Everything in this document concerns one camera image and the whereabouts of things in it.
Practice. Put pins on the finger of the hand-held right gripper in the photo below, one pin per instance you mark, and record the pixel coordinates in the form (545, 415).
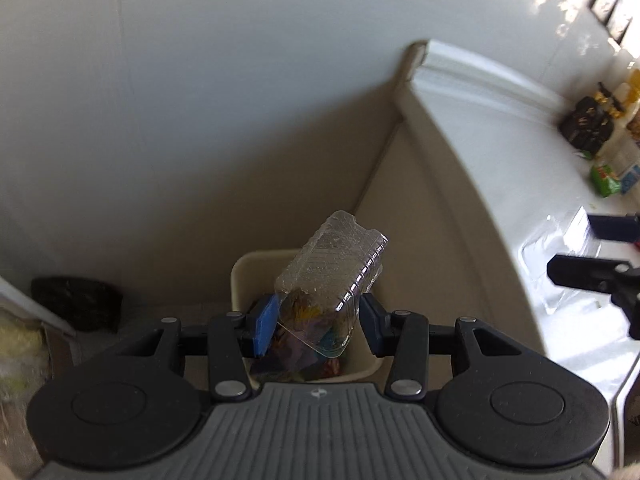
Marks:
(595, 271)
(615, 226)

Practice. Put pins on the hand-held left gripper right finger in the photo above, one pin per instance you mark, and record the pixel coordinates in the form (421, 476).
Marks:
(372, 325)

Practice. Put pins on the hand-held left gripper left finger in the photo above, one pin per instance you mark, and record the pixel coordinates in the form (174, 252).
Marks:
(265, 325)

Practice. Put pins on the cream plastic trash bin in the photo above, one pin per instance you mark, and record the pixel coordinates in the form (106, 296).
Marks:
(240, 272)

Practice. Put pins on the clear plastic container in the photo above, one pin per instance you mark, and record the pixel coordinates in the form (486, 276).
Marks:
(325, 270)

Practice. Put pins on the green snack packet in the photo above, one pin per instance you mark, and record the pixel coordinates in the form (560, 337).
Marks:
(605, 180)

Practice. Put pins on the white bottle gold cap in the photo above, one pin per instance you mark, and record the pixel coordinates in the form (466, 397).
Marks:
(620, 152)

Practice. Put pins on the black bottle gold collar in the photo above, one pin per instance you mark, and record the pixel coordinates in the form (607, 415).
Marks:
(602, 130)
(575, 122)

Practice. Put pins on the beige counter cabinet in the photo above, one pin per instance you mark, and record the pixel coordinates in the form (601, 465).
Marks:
(450, 240)

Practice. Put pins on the black plastic bag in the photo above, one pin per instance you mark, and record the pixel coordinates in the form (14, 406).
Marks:
(75, 304)

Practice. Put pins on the white backsplash trim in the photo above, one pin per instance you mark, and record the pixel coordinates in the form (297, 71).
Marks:
(480, 76)

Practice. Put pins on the white fluffy sleeve cuff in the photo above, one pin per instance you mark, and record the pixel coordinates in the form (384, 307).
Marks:
(627, 472)

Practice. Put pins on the clear plastic bags pile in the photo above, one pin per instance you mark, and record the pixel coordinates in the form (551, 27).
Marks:
(20, 355)

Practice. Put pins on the metal door frame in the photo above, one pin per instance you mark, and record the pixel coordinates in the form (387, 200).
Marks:
(30, 307)

